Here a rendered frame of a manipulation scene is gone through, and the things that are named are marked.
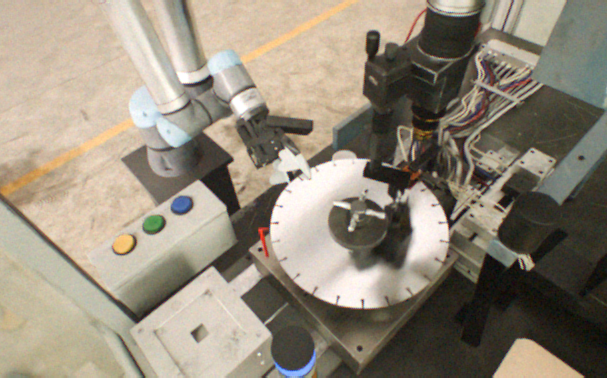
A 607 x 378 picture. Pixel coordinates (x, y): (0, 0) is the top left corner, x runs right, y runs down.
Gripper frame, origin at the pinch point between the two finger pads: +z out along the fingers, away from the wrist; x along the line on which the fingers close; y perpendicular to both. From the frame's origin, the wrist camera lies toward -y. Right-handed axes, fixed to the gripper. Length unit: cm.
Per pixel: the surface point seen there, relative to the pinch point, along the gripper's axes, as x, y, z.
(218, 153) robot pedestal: -30.5, 8.6, -22.5
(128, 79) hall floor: -190, 12, -137
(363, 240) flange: 17.9, 1.7, 14.8
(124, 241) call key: -2.3, 39.1, -8.2
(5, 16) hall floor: -281, 74, -283
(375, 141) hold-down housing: 27.8, -4.9, 0.9
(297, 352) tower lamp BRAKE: 43, 24, 17
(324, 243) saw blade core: 15.0, 7.4, 11.9
